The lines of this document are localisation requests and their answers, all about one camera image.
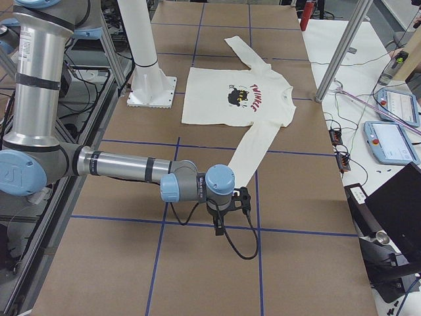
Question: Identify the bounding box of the black monitor stand base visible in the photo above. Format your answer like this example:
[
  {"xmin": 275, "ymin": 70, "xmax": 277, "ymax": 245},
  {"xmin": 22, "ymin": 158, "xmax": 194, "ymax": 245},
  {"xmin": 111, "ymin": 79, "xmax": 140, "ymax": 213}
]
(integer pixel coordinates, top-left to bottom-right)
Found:
[{"xmin": 359, "ymin": 238, "xmax": 420, "ymax": 303}]

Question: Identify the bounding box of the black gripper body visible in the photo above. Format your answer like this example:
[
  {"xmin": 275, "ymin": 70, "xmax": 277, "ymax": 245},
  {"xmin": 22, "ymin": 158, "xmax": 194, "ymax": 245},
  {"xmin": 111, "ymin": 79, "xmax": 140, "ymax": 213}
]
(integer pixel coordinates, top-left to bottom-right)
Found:
[{"xmin": 207, "ymin": 201, "xmax": 230, "ymax": 227}]

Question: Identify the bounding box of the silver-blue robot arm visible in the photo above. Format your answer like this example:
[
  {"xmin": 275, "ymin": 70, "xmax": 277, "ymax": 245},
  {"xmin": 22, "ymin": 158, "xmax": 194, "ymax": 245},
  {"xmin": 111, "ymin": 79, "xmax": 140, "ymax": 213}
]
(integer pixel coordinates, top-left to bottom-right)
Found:
[{"xmin": 1, "ymin": 1, "xmax": 240, "ymax": 235}]

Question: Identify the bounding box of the black relay box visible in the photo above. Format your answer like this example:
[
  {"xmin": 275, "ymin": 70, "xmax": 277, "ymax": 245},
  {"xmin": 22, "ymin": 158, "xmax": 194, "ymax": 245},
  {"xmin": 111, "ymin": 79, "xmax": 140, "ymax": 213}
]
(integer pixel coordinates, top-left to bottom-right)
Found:
[
  {"xmin": 328, "ymin": 128, "xmax": 343, "ymax": 146},
  {"xmin": 335, "ymin": 151, "xmax": 351, "ymax": 174}
]

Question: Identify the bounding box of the lower teach pendant tablet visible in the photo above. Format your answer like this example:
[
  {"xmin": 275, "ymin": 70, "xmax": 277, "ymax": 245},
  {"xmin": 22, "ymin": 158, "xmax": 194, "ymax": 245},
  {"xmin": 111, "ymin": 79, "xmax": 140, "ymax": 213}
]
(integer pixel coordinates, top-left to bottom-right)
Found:
[{"xmin": 363, "ymin": 121, "xmax": 420, "ymax": 165}]

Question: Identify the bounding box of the teach pendant tablet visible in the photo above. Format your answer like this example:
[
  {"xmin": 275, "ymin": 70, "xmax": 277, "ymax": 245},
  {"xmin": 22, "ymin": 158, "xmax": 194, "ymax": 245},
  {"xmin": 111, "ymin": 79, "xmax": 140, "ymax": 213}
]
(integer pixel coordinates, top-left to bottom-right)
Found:
[
  {"xmin": 363, "ymin": 121, "xmax": 420, "ymax": 165},
  {"xmin": 376, "ymin": 88, "xmax": 420, "ymax": 128}
]

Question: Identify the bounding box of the cream long-sleeve printed shirt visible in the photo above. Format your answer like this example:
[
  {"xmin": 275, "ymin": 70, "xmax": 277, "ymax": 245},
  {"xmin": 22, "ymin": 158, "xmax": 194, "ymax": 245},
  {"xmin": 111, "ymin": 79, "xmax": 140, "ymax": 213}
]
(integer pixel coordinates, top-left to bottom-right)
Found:
[{"xmin": 182, "ymin": 36, "xmax": 296, "ymax": 187}]

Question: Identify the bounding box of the upper teach pendant tablet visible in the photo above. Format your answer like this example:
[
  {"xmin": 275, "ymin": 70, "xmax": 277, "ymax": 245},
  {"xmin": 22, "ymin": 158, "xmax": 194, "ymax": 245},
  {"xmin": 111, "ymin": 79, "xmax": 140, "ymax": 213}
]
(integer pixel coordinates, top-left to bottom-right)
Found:
[{"xmin": 376, "ymin": 88, "xmax": 420, "ymax": 128}]

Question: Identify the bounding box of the lower black relay box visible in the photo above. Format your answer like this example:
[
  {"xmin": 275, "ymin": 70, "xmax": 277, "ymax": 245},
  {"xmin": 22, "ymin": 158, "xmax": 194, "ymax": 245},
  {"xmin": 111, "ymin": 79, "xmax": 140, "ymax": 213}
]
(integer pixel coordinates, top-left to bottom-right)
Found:
[{"xmin": 335, "ymin": 151, "xmax": 351, "ymax": 174}]

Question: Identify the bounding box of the aluminium frame post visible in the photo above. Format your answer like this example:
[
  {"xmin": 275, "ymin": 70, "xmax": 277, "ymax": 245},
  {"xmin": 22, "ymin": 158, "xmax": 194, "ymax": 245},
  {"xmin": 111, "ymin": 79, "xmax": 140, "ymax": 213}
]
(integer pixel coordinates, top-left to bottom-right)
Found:
[{"xmin": 315, "ymin": 0, "xmax": 372, "ymax": 103}]

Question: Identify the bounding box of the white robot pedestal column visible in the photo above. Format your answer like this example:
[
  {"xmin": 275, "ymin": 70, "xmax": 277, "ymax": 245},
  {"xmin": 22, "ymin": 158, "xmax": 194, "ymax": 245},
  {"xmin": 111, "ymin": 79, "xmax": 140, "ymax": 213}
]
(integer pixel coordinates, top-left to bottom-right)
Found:
[{"xmin": 118, "ymin": 0, "xmax": 177, "ymax": 108}]

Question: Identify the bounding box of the red fire extinguisher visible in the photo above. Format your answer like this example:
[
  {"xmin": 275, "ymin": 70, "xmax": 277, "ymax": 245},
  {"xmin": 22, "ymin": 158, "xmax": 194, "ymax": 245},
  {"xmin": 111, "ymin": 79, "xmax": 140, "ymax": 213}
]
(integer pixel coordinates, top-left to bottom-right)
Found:
[{"xmin": 300, "ymin": 0, "xmax": 315, "ymax": 32}]

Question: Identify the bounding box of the clear water bottle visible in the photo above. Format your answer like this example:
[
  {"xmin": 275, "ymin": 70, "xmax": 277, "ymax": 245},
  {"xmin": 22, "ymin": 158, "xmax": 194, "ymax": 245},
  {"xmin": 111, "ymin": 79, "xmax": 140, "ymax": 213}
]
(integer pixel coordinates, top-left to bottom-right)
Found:
[{"xmin": 378, "ymin": 50, "xmax": 409, "ymax": 86}]

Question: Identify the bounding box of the black laptop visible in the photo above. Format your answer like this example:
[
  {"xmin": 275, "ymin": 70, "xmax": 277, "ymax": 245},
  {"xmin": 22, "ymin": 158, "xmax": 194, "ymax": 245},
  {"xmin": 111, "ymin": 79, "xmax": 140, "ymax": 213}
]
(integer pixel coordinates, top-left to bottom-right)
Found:
[{"xmin": 366, "ymin": 163, "xmax": 420, "ymax": 262}]

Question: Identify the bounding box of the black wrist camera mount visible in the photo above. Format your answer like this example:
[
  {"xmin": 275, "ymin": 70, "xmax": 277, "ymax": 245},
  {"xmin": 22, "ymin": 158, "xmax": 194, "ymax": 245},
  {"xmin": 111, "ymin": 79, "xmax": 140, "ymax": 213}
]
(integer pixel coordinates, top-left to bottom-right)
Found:
[{"xmin": 232, "ymin": 187, "xmax": 251, "ymax": 215}]

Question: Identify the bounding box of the upper black relay box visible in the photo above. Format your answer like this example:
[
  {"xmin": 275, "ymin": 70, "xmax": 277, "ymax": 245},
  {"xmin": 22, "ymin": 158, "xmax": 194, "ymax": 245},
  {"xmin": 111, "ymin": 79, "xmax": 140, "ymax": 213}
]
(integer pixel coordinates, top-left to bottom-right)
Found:
[{"xmin": 328, "ymin": 128, "xmax": 343, "ymax": 146}]

